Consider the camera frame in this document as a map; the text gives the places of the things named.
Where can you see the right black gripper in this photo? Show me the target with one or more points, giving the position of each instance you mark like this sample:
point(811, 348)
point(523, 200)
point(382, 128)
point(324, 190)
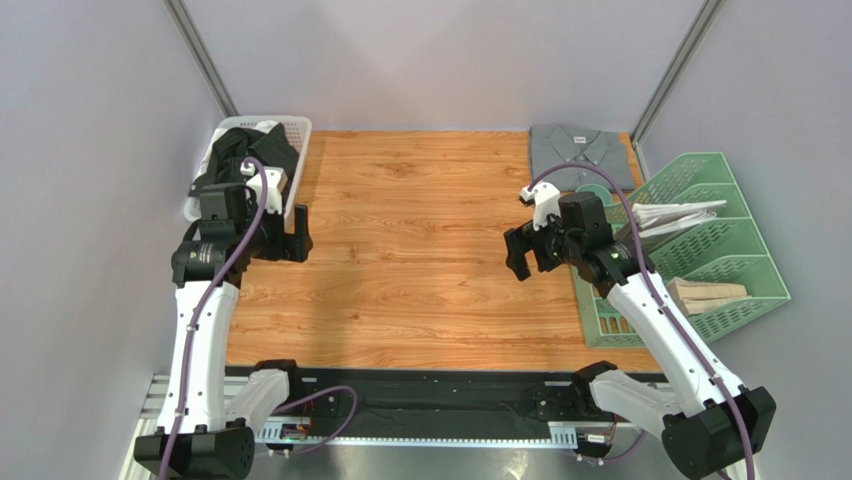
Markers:
point(534, 241)

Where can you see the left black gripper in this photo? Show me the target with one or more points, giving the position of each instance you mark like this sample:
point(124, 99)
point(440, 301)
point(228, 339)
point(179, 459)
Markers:
point(290, 246)

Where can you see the dark pinstriped long sleeve shirt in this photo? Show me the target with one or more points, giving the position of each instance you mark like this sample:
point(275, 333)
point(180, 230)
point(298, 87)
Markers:
point(271, 149)

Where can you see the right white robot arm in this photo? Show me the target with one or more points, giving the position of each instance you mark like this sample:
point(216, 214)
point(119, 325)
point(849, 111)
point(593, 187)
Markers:
point(666, 339)

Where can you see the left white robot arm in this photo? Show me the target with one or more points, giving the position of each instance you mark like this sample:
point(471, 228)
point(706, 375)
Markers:
point(200, 333)

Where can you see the folded grey shirt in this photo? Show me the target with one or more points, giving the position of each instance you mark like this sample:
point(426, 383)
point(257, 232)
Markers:
point(552, 145)

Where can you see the white plastic laundry basket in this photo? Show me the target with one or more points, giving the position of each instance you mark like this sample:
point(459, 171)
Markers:
point(298, 130)

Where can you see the white shirt in basket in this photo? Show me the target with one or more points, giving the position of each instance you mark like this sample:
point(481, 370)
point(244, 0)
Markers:
point(266, 126)

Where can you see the white papers in rack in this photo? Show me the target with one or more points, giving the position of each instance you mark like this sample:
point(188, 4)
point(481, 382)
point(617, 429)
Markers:
point(658, 221)

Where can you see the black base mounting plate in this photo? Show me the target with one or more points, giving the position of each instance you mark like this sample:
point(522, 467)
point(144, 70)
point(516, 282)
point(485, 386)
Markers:
point(444, 404)

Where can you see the brown book in rack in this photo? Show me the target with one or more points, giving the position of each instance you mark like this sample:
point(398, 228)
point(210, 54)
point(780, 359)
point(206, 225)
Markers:
point(695, 297)

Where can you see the green plastic file rack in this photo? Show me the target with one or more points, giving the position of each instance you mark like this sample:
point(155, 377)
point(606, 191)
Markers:
point(726, 249)

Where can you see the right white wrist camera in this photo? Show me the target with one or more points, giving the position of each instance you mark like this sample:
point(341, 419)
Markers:
point(544, 198)

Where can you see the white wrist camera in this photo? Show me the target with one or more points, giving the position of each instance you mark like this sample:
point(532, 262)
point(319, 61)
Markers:
point(268, 186)
point(544, 198)

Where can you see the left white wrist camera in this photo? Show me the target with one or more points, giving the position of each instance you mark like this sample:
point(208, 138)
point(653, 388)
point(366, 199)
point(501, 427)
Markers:
point(268, 186)

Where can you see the aluminium frame rail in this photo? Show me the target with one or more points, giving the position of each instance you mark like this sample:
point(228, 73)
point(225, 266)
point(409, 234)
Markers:
point(210, 436)

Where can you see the right corner aluminium post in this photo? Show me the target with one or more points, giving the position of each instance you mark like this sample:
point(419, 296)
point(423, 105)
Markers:
point(678, 64)

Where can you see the corner aluminium post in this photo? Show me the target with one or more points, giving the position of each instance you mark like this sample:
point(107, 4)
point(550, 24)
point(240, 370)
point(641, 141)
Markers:
point(184, 22)
point(678, 64)

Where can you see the left corner aluminium post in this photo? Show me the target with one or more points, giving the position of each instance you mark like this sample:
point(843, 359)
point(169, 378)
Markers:
point(184, 22)

